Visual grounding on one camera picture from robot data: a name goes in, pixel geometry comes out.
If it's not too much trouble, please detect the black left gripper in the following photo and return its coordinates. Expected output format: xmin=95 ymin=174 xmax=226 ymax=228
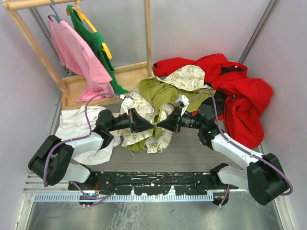
xmin=107 ymin=108 xmax=154 ymax=134

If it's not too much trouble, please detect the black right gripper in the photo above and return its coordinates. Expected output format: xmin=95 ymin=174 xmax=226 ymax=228
xmin=158 ymin=104 xmax=204 ymax=133

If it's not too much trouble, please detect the olive green jacket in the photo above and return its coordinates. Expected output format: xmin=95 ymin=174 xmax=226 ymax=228
xmin=117 ymin=65 xmax=215 ymax=154

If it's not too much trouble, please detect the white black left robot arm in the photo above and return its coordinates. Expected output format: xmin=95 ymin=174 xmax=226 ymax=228
xmin=28 ymin=108 xmax=154 ymax=190

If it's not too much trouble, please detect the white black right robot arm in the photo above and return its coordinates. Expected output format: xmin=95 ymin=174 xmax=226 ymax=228
xmin=157 ymin=104 xmax=293 ymax=205

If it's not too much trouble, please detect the red jacket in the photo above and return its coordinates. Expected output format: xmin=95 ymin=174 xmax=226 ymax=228
xmin=153 ymin=53 xmax=273 ymax=149

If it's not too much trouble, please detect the wooden clothes rack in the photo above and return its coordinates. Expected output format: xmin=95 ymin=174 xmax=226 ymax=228
xmin=2 ymin=0 xmax=153 ymax=110

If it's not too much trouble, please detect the white cloth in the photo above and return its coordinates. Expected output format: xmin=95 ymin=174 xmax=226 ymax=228
xmin=54 ymin=104 xmax=122 ymax=166

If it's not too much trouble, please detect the green t-shirt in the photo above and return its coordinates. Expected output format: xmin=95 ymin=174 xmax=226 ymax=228
xmin=67 ymin=5 xmax=128 ymax=94

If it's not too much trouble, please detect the pink t-shirt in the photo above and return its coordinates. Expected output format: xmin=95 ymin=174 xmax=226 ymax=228
xmin=47 ymin=18 xmax=115 ymax=103

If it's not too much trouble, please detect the yellow clothes hanger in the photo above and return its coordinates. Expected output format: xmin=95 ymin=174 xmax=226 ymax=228
xmin=74 ymin=0 xmax=112 ymax=59

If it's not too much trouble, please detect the grey clothes hanger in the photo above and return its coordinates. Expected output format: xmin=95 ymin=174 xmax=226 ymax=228
xmin=47 ymin=0 xmax=62 ymax=24

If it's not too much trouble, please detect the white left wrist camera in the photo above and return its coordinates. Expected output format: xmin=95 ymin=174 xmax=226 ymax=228
xmin=122 ymin=96 xmax=133 ymax=109

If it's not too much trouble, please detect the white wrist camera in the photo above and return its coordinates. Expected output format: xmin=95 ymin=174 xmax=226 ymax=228
xmin=175 ymin=94 xmax=189 ymax=116
xmin=122 ymin=96 xmax=133 ymax=109

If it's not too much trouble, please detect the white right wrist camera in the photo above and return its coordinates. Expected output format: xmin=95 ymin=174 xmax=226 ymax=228
xmin=175 ymin=94 xmax=189 ymax=116

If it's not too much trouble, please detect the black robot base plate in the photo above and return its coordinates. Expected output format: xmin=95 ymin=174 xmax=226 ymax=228
xmin=77 ymin=171 xmax=227 ymax=196

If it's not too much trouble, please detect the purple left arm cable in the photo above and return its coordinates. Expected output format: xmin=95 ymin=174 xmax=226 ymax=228
xmin=43 ymin=92 xmax=127 ymax=188

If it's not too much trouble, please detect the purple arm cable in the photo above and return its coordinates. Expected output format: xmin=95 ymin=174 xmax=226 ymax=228
xmin=43 ymin=92 xmax=127 ymax=188
xmin=187 ymin=89 xmax=294 ymax=197

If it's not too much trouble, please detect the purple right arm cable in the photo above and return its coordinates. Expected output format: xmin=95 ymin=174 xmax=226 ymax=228
xmin=187 ymin=89 xmax=294 ymax=197

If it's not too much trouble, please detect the slotted cable duct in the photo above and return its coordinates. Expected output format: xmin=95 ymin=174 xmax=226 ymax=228
xmin=34 ymin=192 xmax=214 ymax=202

